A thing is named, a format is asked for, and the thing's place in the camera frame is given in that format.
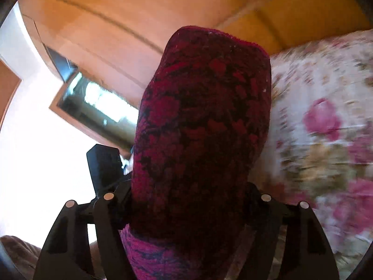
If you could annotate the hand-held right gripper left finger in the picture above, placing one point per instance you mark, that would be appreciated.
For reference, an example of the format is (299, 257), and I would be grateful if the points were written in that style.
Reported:
(109, 218)

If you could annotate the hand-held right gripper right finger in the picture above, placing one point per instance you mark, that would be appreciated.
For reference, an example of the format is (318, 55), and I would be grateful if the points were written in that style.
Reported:
(265, 224)

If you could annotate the floral quilted bedspread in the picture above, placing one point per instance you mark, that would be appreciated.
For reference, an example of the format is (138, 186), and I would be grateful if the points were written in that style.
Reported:
(320, 93)

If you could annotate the maroon floral knit sweater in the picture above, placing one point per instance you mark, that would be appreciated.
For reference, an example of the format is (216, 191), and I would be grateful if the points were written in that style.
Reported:
(198, 122)

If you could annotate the wooden panelled wardrobe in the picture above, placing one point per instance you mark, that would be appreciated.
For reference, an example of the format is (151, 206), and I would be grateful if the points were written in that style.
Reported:
(116, 35)

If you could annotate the wooden framed glass window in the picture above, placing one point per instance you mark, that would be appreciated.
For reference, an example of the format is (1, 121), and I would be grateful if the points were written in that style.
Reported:
(96, 102)

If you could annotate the brown cloth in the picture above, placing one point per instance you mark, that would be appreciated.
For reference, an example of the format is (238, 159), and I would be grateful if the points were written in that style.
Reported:
(17, 253)

